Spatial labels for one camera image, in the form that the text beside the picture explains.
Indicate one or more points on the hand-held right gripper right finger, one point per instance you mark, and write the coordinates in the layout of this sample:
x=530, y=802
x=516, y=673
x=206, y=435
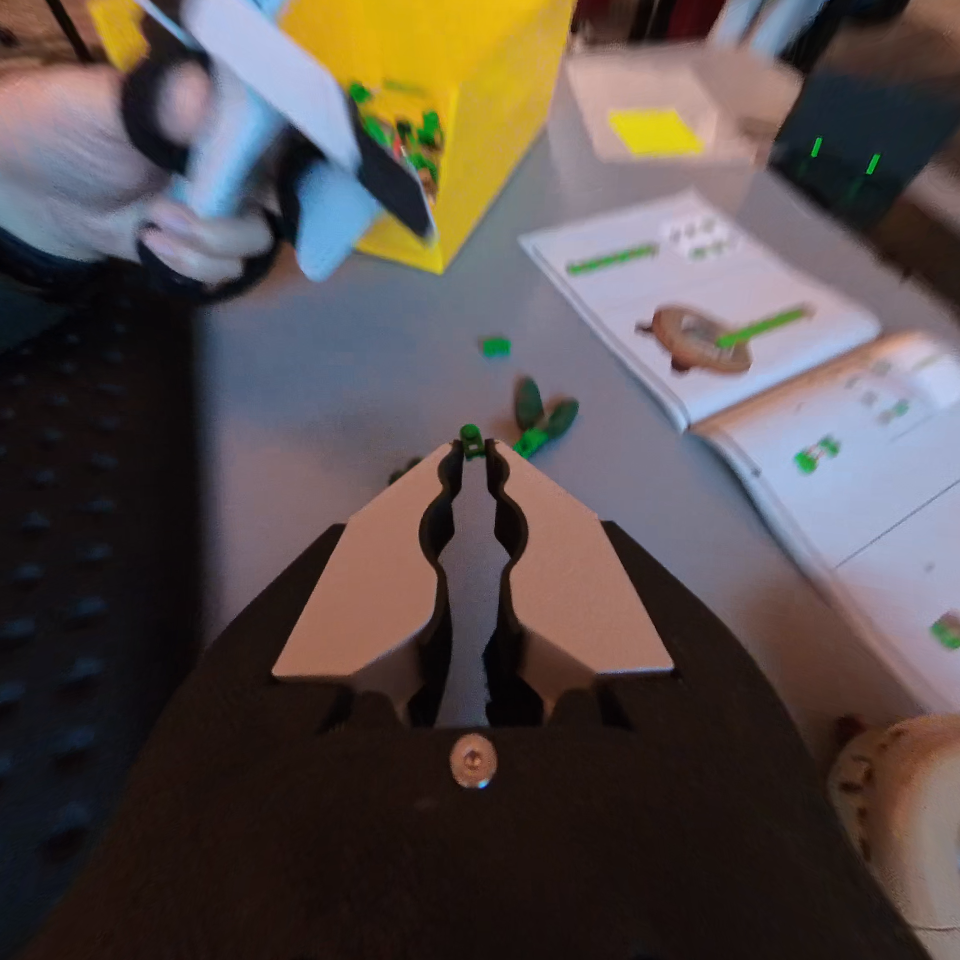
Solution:
x=577, y=600

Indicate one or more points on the yellow paper note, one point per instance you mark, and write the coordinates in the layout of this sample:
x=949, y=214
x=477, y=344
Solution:
x=652, y=131

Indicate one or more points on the green leaf assembly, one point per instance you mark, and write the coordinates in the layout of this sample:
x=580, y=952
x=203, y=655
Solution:
x=529, y=401

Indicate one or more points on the grey desk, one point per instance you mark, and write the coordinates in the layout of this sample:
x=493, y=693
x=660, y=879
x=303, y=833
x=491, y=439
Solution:
x=360, y=360

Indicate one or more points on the pile of green bricks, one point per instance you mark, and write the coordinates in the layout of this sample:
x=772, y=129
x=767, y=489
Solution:
x=424, y=139

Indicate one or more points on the person's left hand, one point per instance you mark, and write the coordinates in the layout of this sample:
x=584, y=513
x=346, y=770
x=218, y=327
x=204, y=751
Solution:
x=75, y=165

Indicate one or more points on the clear plastic bag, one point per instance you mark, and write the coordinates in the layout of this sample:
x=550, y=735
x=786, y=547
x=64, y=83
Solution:
x=675, y=75

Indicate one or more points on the black power dock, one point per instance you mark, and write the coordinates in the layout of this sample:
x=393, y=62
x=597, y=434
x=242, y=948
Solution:
x=847, y=127

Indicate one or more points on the green clip brick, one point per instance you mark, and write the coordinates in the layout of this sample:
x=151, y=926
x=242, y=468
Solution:
x=470, y=442

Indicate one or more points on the large yellow bin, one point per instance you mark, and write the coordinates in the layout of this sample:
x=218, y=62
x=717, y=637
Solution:
x=487, y=97

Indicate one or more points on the open instruction booklet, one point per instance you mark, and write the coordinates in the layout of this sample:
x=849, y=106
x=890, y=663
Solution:
x=615, y=300

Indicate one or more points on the small green brick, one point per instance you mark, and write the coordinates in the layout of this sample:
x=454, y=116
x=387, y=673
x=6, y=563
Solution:
x=495, y=346

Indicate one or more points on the tan brick pot base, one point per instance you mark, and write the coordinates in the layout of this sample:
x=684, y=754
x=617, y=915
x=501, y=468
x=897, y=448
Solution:
x=907, y=795

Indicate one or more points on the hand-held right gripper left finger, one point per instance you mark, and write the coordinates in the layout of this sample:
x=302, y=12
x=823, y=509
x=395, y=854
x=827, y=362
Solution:
x=367, y=592

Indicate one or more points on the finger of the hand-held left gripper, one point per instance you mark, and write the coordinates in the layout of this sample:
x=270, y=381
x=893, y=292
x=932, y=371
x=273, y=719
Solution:
x=285, y=67
x=334, y=217

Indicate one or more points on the black perforated chair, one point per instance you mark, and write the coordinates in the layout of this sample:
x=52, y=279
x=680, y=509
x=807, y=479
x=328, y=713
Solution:
x=75, y=600

